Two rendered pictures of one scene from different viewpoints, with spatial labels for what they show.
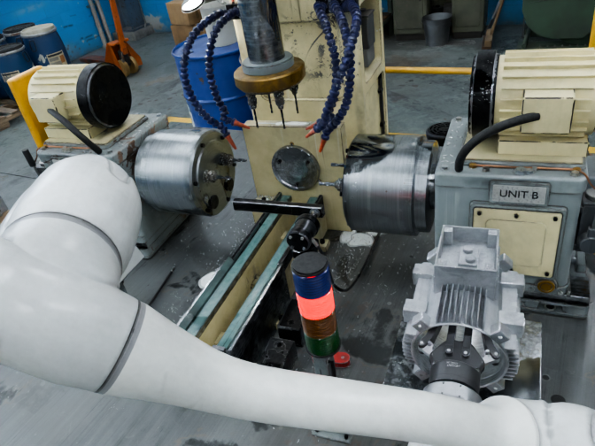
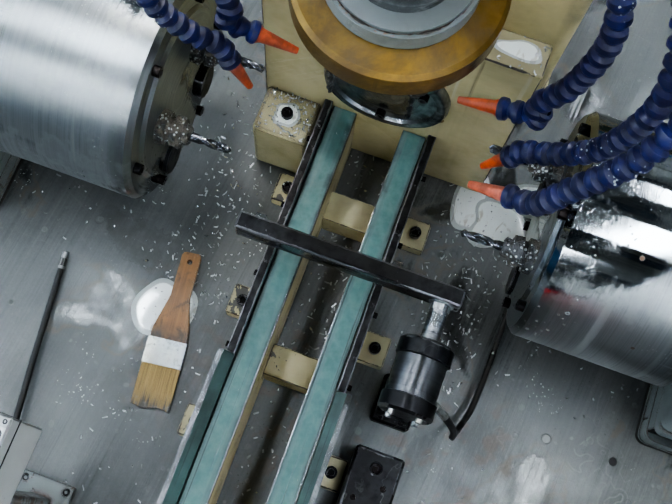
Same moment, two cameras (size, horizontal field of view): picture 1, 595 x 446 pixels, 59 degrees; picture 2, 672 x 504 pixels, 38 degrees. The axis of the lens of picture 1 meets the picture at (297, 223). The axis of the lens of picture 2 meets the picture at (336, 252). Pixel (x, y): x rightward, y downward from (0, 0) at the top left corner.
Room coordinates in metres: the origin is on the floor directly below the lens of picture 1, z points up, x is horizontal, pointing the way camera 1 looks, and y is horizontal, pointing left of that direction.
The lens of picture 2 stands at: (0.90, 0.13, 2.01)
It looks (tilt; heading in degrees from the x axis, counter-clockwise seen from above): 74 degrees down; 345
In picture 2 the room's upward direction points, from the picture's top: 9 degrees clockwise
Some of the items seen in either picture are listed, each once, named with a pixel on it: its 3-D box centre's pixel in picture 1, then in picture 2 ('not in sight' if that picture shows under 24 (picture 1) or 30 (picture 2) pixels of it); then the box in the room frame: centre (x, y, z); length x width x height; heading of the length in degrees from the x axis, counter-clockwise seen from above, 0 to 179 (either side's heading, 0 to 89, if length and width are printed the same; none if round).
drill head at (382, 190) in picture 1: (402, 185); (655, 259); (1.12, -0.28, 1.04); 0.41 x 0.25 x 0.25; 64
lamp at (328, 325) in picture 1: (318, 317); not in sight; (0.65, -0.01, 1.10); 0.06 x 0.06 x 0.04
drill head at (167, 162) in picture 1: (173, 171); (55, 49); (1.43, 0.34, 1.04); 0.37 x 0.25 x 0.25; 64
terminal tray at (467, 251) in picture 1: (467, 262); not in sight; (0.71, -0.29, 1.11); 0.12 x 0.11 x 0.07; 155
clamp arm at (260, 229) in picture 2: (277, 207); (348, 262); (1.16, 0.04, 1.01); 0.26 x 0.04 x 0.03; 64
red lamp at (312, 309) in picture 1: (315, 297); not in sight; (0.65, -0.01, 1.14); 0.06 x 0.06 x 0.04
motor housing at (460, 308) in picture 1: (463, 316); not in sight; (0.68, -0.27, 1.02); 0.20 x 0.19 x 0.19; 155
